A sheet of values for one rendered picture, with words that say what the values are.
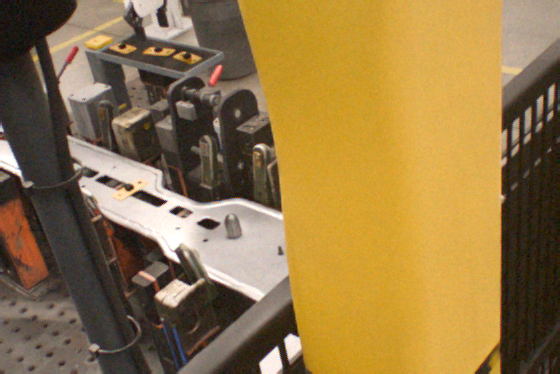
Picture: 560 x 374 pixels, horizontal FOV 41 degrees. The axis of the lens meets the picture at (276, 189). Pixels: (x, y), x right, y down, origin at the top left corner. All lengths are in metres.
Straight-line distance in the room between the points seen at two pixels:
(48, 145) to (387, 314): 0.20
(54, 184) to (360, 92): 0.14
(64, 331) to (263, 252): 0.64
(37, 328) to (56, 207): 1.60
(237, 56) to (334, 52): 4.26
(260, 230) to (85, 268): 1.15
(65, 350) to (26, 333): 0.14
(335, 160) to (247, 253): 1.09
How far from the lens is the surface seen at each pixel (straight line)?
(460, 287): 0.43
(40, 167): 0.34
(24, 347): 1.91
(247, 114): 1.68
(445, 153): 0.37
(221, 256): 1.46
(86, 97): 2.00
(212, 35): 4.54
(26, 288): 2.06
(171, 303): 1.32
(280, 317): 0.49
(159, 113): 1.86
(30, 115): 0.33
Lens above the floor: 1.87
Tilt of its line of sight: 33 degrees down
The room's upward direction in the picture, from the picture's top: 11 degrees counter-clockwise
